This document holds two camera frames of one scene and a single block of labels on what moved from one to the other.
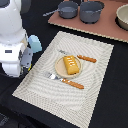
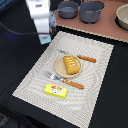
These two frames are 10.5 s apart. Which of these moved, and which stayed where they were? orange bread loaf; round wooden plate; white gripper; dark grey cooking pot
Moved: white gripper
Stayed: round wooden plate; dark grey cooking pot; orange bread loaf
